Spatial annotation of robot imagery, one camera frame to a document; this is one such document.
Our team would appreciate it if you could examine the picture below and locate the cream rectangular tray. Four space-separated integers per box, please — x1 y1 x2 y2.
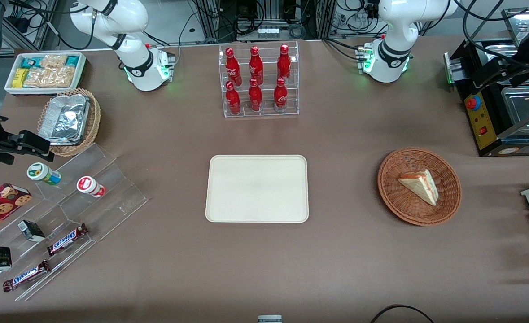
205 154 310 223

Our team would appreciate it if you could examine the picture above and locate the triangular sandwich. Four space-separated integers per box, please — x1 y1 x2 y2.
398 169 439 206

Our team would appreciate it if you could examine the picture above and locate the aluminium foil container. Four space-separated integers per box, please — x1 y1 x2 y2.
39 94 91 146

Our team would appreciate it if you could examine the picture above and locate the light wicker basket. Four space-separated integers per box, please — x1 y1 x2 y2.
38 88 101 157

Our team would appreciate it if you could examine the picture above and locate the white snack bin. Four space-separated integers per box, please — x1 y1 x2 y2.
4 52 87 97

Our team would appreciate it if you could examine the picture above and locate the black food warmer cabinet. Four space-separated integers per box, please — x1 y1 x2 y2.
444 7 529 157

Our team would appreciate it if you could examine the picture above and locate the large clear cracker bag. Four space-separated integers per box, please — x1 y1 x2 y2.
24 66 75 88

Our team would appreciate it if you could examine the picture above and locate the red cola bottle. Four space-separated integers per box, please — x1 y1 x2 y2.
249 46 264 86
274 77 289 112
277 44 292 81
225 81 241 115
225 48 242 87
248 79 263 113

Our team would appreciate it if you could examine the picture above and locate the small clear cracker bag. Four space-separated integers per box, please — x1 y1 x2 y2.
40 55 68 69

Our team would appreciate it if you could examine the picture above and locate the clear acrylic bottle rack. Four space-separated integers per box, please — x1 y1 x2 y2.
219 40 300 118

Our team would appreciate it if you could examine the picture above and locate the steel warmer pan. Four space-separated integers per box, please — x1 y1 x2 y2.
501 85 529 125
482 43 523 65

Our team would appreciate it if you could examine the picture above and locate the brown wicker basket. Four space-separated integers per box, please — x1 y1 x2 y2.
377 148 462 227

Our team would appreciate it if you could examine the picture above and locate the small black box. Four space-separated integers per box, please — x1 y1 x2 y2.
17 220 46 243

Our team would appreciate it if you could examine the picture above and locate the red label yoghurt cup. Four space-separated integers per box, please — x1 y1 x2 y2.
76 176 106 198

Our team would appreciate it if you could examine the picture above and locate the black cable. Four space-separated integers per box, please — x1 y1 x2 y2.
371 304 434 323

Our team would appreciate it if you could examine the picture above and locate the clear acrylic stepped display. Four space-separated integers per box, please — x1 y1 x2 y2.
0 143 149 302

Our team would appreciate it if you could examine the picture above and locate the green label yoghurt cup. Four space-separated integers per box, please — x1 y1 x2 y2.
26 162 62 186

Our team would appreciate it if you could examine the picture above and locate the brown snickers bar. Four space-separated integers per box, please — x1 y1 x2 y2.
47 223 89 257
3 259 52 293

